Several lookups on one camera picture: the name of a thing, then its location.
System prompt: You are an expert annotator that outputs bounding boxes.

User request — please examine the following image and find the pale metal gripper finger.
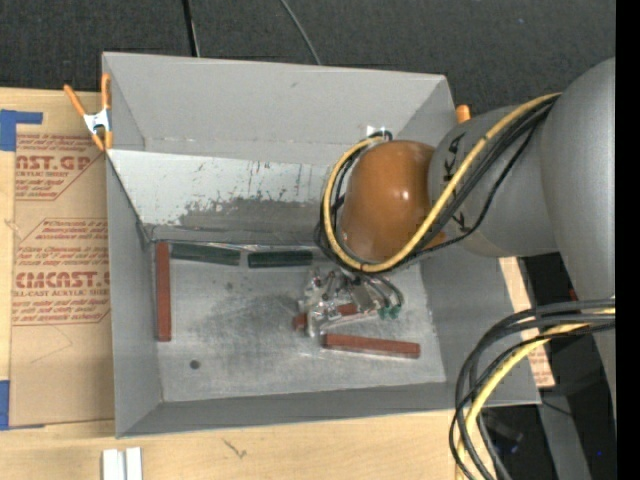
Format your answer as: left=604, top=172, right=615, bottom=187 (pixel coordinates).
left=304, top=304, right=355, bottom=339
left=298, top=269, right=346, bottom=307

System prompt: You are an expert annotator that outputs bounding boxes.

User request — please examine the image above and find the red-brown block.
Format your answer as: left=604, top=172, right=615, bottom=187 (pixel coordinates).
left=154, top=241, right=173, bottom=342
left=321, top=332, right=422, bottom=360
left=291, top=301, right=359, bottom=333

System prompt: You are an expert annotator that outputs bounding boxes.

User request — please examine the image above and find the dark green flat block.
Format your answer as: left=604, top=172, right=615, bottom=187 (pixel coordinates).
left=247, top=249, right=315, bottom=270
left=170, top=243, right=242, bottom=268

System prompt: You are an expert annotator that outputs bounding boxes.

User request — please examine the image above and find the grey metal bin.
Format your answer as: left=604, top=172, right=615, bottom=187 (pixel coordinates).
left=101, top=51, right=544, bottom=439

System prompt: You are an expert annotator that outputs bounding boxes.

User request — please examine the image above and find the brown cardboard board red print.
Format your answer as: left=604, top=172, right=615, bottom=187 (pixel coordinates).
left=0, top=86, right=557, bottom=430

